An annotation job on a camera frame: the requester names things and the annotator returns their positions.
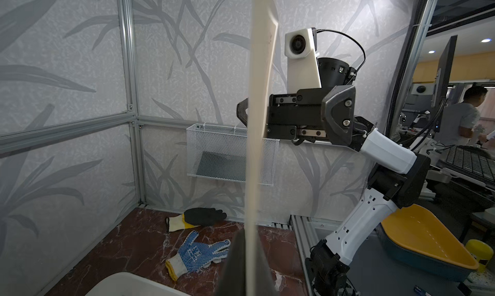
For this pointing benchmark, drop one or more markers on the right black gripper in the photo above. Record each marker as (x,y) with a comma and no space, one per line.
(317,114)

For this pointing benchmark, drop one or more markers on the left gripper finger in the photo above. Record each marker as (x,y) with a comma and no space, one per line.
(233,275)

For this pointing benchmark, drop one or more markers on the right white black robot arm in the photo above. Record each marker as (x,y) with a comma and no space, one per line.
(394,182)

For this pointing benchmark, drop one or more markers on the white plastic storage box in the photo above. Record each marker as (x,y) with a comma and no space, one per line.
(127,284)

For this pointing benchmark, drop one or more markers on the blue white dotted glove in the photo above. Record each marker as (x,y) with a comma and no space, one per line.
(193,256)

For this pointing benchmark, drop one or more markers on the black yellow work glove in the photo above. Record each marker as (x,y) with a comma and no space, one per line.
(195,217)

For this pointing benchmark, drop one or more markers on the black computer monitor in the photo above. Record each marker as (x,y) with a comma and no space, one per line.
(443,73)

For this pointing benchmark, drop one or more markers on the person in grey shirt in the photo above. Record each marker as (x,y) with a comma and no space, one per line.
(459,120)

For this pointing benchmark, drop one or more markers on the yellow teal plastic tub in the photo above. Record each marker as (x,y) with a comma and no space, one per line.
(417,238)

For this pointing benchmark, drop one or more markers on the black keyboard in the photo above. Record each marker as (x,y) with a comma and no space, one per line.
(469,161)

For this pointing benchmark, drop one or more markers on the yellow round container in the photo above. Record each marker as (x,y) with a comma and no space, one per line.
(481,251)

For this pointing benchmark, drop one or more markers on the white wire mesh basket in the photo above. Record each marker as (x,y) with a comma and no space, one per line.
(216,152)

